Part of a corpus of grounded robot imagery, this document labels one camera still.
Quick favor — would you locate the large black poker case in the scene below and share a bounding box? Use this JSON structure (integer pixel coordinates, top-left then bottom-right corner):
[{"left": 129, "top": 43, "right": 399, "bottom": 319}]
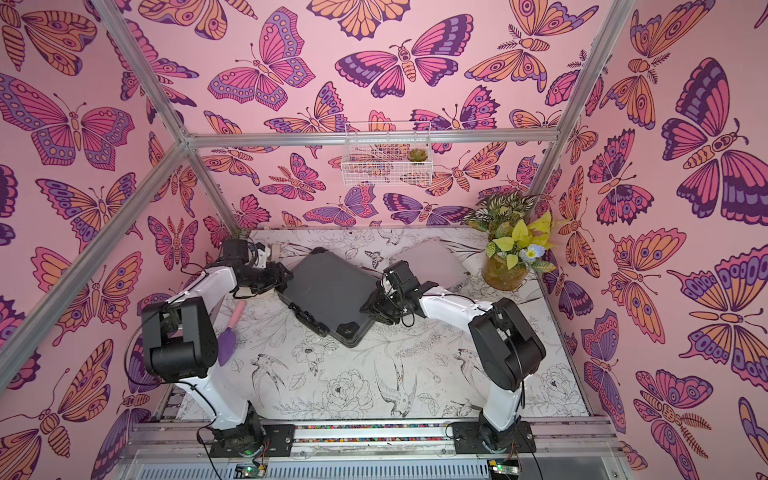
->
[{"left": 276, "top": 247, "right": 377, "bottom": 348}]

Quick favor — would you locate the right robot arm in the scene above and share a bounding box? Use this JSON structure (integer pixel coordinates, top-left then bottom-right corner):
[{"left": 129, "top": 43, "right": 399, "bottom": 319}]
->
[{"left": 360, "top": 261, "right": 546, "bottom": 452}]

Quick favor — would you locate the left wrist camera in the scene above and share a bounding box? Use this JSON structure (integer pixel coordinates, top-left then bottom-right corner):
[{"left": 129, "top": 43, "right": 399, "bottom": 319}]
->
[{"left": 218, "top": 238, "right": 271, "bottom": 268}]

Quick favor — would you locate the pink purple garden trowel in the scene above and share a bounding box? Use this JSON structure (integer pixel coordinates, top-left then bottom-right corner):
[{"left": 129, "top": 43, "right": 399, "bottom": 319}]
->
[{"left": 218, "top": 300, "right": 247, "bottom": 367}]

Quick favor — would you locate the white wire basket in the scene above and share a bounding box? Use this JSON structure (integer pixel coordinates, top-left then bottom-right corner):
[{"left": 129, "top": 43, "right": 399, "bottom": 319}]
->
[{"left": 338, "top": 120, "right": 434, "bottom": 188}]

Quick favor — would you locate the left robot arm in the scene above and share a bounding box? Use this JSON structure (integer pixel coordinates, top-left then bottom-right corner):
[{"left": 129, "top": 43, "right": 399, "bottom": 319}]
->
[{"left": 141, "top": 239, "right": 295, "bottom": 458}]

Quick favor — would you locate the small succulent in basket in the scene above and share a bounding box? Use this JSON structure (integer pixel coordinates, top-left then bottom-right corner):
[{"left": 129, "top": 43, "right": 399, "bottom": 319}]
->
[{"left": 407, "top": 148, "right": 429, "bottom": 163}]

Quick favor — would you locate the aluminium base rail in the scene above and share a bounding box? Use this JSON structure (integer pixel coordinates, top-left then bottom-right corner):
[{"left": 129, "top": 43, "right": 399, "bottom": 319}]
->
[{"left": 111, "top": 417, "right": 634, "bottom": 479}]

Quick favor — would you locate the potted green plant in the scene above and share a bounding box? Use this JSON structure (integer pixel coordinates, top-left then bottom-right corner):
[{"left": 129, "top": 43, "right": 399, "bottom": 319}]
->
[{"left": 463, "top": 192, "right": 556, "bottom": 291}]

